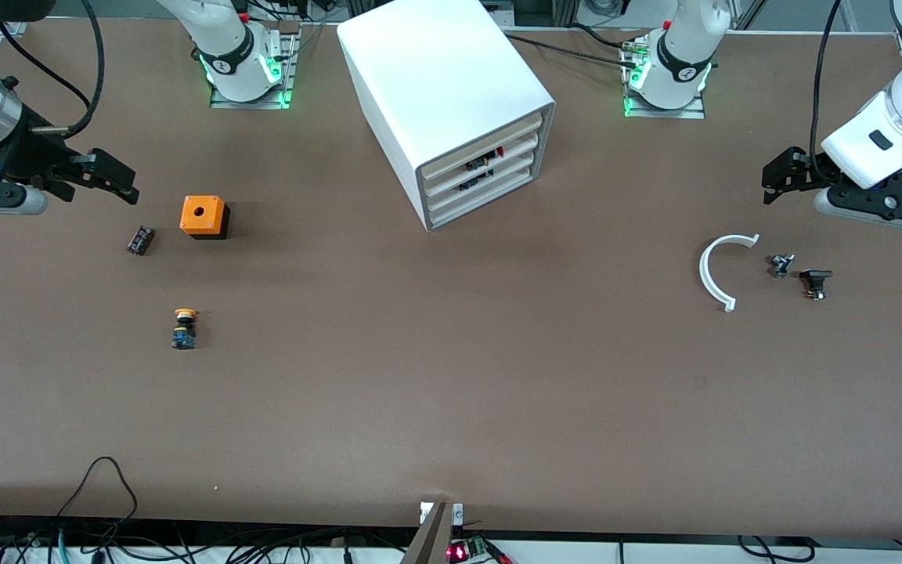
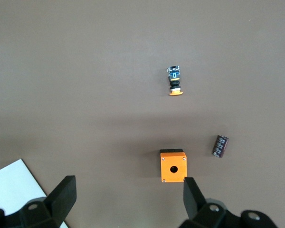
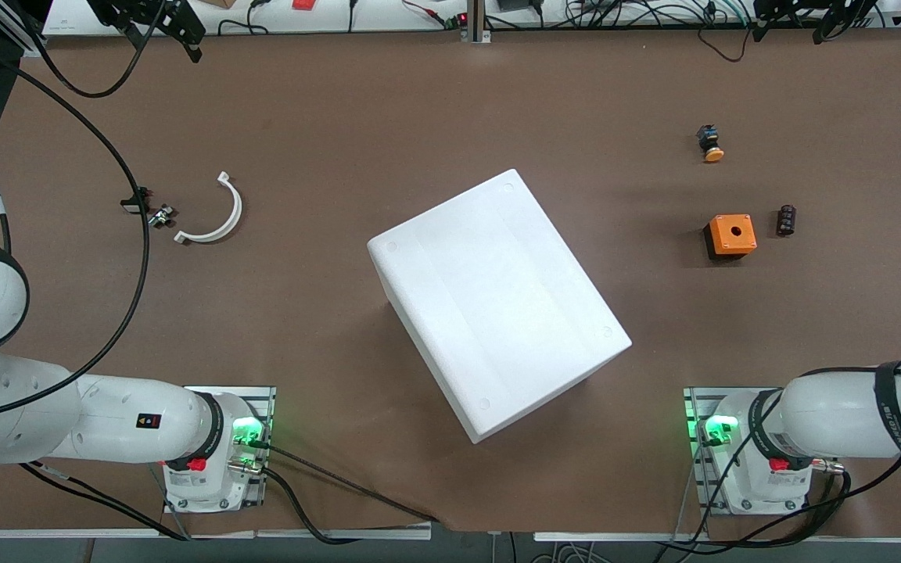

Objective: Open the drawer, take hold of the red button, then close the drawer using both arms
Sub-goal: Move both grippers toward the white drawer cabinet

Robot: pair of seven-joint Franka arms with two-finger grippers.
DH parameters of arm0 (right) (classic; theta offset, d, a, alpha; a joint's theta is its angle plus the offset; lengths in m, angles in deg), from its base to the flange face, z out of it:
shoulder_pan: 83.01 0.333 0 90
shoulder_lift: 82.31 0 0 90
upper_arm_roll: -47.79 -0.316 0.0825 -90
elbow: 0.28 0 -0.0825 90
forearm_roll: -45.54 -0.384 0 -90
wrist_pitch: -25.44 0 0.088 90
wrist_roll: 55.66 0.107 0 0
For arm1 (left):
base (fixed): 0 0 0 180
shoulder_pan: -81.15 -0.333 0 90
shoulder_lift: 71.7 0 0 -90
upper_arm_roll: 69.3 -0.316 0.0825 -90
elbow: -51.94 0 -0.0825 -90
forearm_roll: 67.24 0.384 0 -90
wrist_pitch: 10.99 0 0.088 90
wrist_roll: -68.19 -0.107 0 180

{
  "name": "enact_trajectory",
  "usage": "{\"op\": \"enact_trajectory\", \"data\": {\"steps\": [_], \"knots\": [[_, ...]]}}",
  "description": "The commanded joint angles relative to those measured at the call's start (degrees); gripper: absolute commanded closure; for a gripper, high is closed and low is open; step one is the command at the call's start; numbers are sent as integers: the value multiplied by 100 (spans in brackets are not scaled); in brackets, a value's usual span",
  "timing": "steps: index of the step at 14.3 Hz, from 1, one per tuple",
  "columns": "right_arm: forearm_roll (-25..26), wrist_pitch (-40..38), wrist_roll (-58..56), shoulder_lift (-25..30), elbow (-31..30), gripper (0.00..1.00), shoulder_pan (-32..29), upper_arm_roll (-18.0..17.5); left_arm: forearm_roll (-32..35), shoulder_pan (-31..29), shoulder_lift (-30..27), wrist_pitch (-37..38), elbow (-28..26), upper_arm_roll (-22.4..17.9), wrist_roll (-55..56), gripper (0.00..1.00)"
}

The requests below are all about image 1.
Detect red push button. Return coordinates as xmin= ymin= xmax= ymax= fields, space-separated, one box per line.
xmin=464 ymin=145 xmax=506 ymax=173

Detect white cabinet drawer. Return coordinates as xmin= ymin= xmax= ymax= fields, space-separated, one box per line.
xmin=428 ymin=166 xmax=536 ymax=230
xmin=425 ymin=149 xmax=538 ymax=212
xmin=418 ymin=112 xmax=543 ymax=179
xmin=422 ymin=132 xmax=539 ymax=197

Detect yellow push button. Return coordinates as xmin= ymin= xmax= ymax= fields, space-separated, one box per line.
xmin=171 ymin=308 xmax=198 ymax=351

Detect white drawer cabinet shell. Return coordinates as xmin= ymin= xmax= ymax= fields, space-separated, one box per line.
xmin=337 ymin=0 xmax=556 ymax=233

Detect orange box with hole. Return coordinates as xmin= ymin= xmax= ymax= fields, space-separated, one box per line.
xmin=179 ymin=195 xmax=231 ymax=240

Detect white curved plastic arc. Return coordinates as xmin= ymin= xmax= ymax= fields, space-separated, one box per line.
xmin=699 ymin=233 xmax=760 ymax=313

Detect circuit board with red light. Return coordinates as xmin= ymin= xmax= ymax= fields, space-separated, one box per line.
xmin=446 ymin=536 xmax=516 ymax=564

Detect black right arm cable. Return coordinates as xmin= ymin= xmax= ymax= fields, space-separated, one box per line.
xmin=0 ymin=0 xmax=106 ymax=138

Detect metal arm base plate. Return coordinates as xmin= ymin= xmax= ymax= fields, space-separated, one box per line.
xmin=622 ymin=35 xmax=707 ymax=121
xmin=210 ymin=22 xmax=300 ymax=110

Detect black cable behind cabinet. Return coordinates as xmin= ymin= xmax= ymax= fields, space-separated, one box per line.
xmin=501 ymin=22 xmax=641 ymax=70

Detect thin black cable loop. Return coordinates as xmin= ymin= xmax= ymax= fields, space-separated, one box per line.
xmin=54 ymin=456 xmax=139 ymax=522

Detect black cable coil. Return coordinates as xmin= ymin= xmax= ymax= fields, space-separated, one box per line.
xmin=735 ymin=534 xmax=814 ymax=564

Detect tangled black cables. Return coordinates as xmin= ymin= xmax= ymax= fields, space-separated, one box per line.
xmin=0 ymin=513 xmax=420 ymax=564

